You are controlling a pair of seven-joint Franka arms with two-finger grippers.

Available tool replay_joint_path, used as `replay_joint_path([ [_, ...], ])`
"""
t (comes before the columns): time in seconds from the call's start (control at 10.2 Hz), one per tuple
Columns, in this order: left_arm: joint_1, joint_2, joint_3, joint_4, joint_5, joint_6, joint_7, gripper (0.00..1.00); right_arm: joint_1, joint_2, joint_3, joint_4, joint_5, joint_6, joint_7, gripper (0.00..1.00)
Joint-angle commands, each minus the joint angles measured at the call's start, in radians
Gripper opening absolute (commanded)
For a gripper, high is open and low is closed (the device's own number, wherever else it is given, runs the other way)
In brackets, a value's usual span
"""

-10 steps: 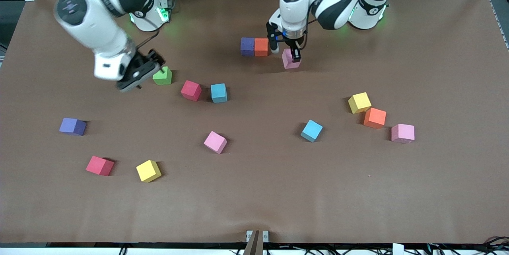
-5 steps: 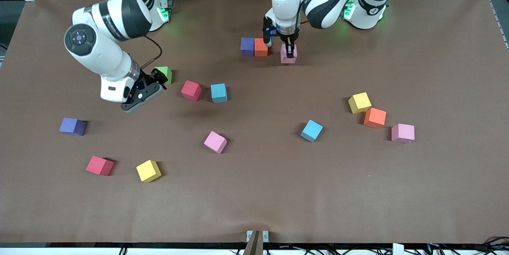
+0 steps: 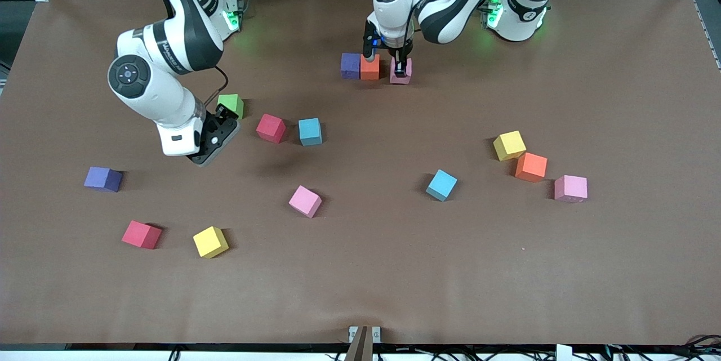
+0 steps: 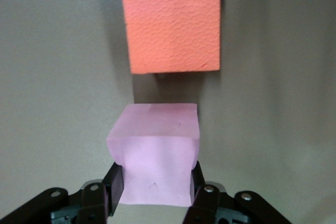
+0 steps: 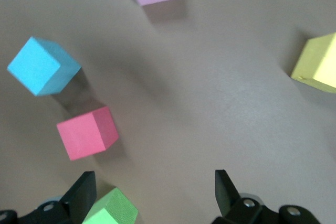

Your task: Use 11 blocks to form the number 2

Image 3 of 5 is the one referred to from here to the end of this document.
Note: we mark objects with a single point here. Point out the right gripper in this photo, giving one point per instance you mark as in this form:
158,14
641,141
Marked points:
212,119

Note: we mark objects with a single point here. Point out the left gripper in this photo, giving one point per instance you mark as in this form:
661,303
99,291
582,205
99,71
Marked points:
400,52

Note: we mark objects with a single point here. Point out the light pink foam cube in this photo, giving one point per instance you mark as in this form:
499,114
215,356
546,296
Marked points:
570,188
409,68

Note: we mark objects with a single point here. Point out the orange foam cube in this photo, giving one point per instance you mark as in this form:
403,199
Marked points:
370,71
530,166

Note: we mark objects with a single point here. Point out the purple foam cube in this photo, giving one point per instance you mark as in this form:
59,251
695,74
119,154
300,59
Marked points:
101,178
350,65

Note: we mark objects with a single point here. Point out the blue foam cube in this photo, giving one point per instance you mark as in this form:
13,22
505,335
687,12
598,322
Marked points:
310,131
441,185

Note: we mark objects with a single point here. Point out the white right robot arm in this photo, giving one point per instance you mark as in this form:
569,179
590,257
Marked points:
169,99

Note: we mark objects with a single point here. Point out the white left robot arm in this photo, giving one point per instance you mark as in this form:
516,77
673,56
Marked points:
510,26

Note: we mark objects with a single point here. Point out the green foam cube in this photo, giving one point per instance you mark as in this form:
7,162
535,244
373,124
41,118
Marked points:
234,102

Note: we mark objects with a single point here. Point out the red foam cube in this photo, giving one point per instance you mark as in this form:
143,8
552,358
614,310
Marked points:
141,234
270,127

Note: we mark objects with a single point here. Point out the bright pink foam cube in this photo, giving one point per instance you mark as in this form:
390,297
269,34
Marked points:
305,201

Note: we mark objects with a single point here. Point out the yellow foam cube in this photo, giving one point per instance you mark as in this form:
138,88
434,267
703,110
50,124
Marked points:
509,145
210,241

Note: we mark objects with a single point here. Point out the metal bracket with brown post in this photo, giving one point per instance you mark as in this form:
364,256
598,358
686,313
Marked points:
363,344

